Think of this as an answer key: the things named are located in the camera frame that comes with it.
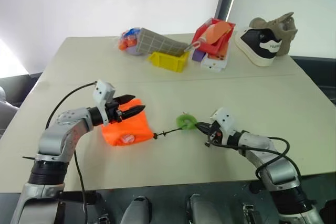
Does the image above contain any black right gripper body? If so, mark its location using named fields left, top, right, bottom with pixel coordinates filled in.
left=205, top=122, right=224, bottom=147

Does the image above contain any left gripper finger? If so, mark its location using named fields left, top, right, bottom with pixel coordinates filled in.
left=115, top=94, right=137, bottom=105
left=121, top=105, right=146, bottom=120

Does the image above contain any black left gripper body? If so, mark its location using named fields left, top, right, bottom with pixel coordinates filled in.
left=104, top=98, right=126, bottom=125

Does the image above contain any orange fabric pouch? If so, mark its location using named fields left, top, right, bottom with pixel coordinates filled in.
left=101, top=99, right=155, bottom=147

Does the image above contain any green foam ring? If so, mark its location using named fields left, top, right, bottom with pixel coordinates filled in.
left=175, top=113, right=198, bottom=132

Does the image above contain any black pouch drawstring cord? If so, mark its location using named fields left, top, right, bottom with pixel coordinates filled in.
left=153, top=127, right=183, bottom=140

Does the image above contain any white tube with red print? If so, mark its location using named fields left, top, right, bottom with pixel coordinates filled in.
left=119, top=134, right=137, bottom=144

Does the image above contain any grey grid-pattern pouch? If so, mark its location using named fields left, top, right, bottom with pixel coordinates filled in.
left=135, top=27, right=190, bottom=57

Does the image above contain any yellow plastic bin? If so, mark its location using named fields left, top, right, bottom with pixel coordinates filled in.
left=146, top=50, right=190, bottom=73

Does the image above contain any clear bag of colourful toys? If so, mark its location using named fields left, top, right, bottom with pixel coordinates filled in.
left=117, top=27, right=144, bottom=56

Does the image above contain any purple block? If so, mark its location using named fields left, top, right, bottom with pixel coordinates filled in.
left=191, top=48, right=208, bottom=62

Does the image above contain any red plastic bin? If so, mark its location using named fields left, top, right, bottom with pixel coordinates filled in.
left=191, top=18, right=236, bottom=56

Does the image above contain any orange paper disc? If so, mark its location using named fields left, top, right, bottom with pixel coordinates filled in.
left=204, top=21, right=230, bottom=44

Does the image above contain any dark low furniture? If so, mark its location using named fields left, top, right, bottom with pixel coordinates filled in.
left=0, top=72, right=43, bottom=109

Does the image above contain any white and black sneaker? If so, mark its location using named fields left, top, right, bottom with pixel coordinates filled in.
left=234, top=26, right=284, bottom=67

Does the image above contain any grey rounded robot leg shape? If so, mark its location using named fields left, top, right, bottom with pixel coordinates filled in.
left=122, top=195, right=153, bottom=224

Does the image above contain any grey rounded object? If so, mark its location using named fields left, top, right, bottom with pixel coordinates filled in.
left=0, top=86, right=20, bottom=140

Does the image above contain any taupe clog shoe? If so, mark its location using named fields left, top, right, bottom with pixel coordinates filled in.
left=248, top=12, right=299, bottom=57

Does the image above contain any dark bench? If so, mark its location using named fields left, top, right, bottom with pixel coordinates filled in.
left=290, top=55, right=336, bottom=109

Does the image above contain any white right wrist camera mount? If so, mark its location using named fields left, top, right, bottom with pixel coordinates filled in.
left=209, top=107, right=237, bottom=141

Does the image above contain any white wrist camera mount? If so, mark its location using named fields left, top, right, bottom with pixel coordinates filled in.
left=92, top=79, right=116, bottom=127
left=209, top=107, right=237, bottom=141

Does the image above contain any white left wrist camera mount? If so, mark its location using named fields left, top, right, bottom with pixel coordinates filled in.
left=92, top=79, right=116, bottom=127

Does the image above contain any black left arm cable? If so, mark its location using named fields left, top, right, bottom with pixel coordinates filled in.
left=46, top=82, right=97, bottom=224

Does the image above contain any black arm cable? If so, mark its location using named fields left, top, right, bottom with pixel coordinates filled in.
left=46, top=82, right=97, bottom=224
left=223, top=136, right=302, bottom=183

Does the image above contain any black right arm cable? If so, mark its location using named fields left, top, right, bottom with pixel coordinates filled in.
left=223, top=136, right=302, bottom=183

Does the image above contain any silver metal handle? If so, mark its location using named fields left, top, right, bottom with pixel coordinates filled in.
left=183, top=39, right=208, bottom=53

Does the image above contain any dark metal bracket shape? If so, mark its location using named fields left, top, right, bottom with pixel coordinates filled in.
left=241, top=202, right=263, bottom=224

